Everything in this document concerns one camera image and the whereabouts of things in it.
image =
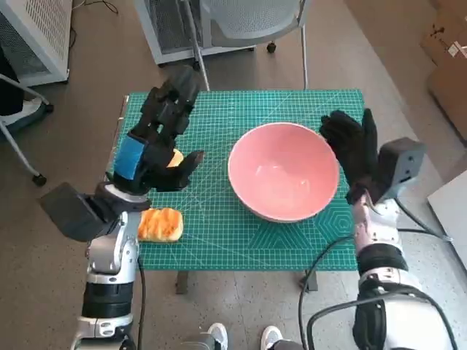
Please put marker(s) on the green cutting mat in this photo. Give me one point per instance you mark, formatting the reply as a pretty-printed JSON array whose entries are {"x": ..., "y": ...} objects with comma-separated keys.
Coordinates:
[{"x": 233, "y": 109}]

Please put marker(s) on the gray mesh chair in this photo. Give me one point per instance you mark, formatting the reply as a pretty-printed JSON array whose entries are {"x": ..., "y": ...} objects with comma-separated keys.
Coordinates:
[{"x": 255, "y": 18}]

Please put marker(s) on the dark table leg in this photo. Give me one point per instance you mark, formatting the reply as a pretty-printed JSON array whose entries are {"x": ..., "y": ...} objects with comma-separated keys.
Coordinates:
[
  {"x": 309, "y": 280},
  {"x": 182, "y": 282}
]

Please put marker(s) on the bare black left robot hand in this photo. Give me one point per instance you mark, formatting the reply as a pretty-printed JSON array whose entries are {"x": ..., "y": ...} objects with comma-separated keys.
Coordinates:
[{"x": 157, "y": 164}]

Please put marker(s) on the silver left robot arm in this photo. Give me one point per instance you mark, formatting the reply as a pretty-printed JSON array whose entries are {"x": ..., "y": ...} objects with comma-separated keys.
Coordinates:
[{"x": 109, "y": 251}]

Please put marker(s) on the pink bowl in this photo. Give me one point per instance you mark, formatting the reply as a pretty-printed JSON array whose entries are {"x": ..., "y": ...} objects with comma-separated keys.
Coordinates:
[{"x": 281, "y": 164}]

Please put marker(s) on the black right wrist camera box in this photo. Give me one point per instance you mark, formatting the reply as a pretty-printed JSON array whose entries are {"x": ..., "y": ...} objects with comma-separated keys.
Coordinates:
[{"x": 401, "y": 164}]

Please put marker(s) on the large white perforated cabinet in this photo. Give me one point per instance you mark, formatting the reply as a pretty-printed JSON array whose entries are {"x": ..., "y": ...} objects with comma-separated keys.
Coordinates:
[{"x": 44, "y": 29}]

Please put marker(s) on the white shoe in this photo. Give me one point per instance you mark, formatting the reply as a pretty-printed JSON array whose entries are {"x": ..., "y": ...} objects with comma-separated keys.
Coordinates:
[
  {"x": 217, "y": 335},
  {"x": 271, "y": 337}
]

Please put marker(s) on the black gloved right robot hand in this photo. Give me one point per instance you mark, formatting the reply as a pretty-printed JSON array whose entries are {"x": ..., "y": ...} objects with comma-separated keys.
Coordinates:
[{"x": 357, "y": 153}]

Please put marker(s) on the large cardboard box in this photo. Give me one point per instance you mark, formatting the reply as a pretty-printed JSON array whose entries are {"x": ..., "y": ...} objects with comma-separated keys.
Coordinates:
[{"x": 452, "y": 98}]

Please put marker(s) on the orange toy bread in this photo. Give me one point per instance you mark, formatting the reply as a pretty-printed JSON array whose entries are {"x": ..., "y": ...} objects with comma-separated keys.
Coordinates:
[{"x": 160, "y": 224}]

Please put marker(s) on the small cardboard box with label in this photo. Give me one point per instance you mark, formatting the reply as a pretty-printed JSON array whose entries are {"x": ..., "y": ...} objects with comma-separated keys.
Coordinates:
[{"x": 438, "y": 51}]

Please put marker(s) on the light blue office chair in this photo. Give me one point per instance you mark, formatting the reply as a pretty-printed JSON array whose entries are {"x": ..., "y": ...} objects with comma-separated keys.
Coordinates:
[{"x": 18, "y": 149}]

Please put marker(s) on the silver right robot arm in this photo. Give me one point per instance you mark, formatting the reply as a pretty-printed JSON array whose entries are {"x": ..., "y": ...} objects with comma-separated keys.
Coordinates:
[{"x": 379, "y": 233}]

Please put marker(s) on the white perforated cabinet on casters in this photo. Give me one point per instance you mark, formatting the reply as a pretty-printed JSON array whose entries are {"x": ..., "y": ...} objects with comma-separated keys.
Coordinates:
[{"x": 168, "y": 33}]

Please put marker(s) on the white board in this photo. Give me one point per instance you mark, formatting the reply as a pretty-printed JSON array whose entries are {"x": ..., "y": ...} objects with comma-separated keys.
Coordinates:
[{"x": 452, "y": 218}]

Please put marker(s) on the person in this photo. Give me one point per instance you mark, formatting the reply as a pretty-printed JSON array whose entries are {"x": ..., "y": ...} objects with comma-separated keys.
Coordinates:
[{"x": 9, "y": 91}]

